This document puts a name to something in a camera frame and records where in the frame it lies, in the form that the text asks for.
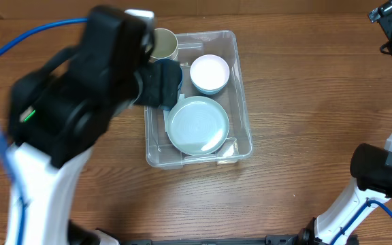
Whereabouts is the beige cup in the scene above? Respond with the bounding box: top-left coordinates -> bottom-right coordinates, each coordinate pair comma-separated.
150,28 -> 178,63

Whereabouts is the light blue bowl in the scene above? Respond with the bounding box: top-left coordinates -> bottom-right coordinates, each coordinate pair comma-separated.
194,84 -> 224,95

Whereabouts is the pink bowl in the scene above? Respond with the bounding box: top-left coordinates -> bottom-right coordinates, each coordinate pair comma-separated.
190,54 -> 230,89

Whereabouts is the grey plate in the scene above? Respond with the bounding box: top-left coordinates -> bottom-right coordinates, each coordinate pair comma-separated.
166,96 -> 229,155

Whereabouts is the dark blue cup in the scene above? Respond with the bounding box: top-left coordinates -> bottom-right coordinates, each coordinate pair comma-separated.
153,59 -> 183,111

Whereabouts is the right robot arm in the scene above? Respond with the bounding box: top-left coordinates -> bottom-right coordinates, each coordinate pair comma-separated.
288,0 -> 392,245

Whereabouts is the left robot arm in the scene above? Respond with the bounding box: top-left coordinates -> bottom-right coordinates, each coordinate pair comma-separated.
5,5 -> 182,244

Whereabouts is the clear plastic storage bin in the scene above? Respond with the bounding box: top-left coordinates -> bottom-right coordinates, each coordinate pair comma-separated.
144,30 -> 253,169

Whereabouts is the right blue cable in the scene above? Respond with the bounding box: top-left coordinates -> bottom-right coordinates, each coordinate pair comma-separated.
328,199 -> 392,245

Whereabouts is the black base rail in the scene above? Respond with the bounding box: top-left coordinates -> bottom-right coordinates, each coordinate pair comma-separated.
119,235 -> 299,245

